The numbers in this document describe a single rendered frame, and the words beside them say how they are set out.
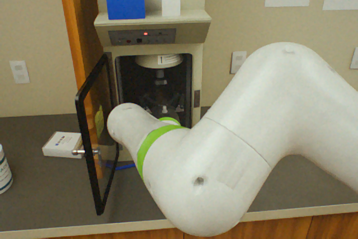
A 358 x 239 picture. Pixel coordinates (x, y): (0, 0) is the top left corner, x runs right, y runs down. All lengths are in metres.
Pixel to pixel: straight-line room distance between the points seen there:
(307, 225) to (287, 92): 0.91
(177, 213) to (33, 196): 0.87
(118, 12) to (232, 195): 0.63
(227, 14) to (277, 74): 1.10
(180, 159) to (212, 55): 1.17
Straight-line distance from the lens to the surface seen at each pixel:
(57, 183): 1.20
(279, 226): 1.19
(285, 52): 0.40
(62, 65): 1.53
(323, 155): 0.41
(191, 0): 0.98
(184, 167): 0.35
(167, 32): 0.91
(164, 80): 1.09
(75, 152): 0.87
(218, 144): 0.35
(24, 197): 1.19
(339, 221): 1.29
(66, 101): 1.61
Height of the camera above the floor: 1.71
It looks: 30 degrees down
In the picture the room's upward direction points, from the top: 1 degrees counter-clockwise
